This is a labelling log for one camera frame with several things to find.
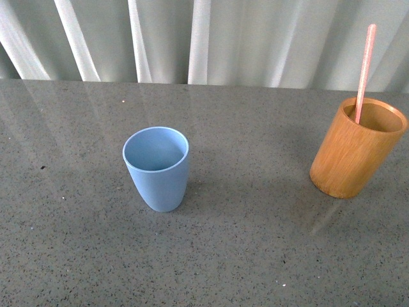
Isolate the pink chopstick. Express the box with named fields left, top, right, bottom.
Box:
left=355, top=24, right=377, bottom=124

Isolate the blue plastic cup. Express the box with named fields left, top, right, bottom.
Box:
left=123, top=127, right=190, bottom=212

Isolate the bamboo chopstick holder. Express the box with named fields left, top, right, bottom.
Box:
left=309, top=97, right=408, bottom=198

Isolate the white pleated curtain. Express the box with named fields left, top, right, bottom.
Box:
left=1, top=1, right=408, bottom=93

